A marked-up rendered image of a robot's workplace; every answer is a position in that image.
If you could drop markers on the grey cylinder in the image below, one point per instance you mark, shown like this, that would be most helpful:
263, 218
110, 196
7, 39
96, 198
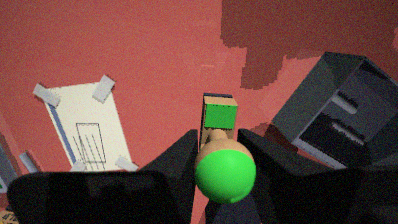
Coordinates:
28, 163

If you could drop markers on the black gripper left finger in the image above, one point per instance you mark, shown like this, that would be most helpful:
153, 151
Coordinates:
161, 192

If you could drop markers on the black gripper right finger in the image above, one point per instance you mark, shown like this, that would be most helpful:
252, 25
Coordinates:
293, 189

